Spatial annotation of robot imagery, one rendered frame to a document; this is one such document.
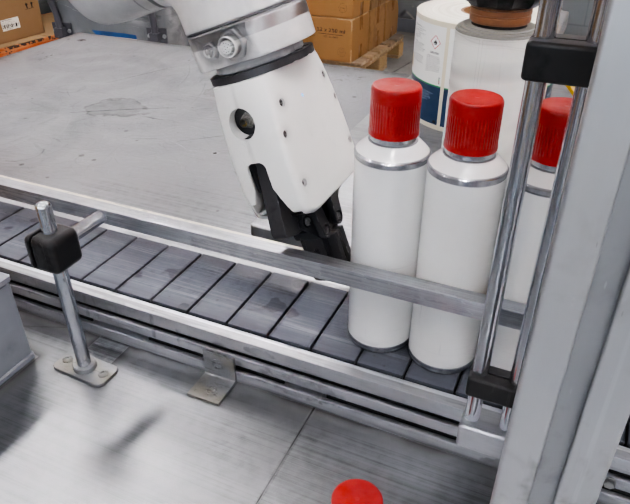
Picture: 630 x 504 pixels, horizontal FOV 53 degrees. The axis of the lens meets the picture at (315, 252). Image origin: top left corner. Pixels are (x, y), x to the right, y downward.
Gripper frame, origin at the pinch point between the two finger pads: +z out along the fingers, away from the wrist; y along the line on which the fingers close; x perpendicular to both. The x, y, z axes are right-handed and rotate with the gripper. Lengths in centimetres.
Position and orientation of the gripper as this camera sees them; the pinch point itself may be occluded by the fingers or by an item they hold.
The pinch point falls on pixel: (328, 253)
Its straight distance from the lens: 49.6
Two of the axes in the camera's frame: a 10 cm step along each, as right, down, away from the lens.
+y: 4.1, -4.9, 7.7
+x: -8.6, 0.8, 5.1
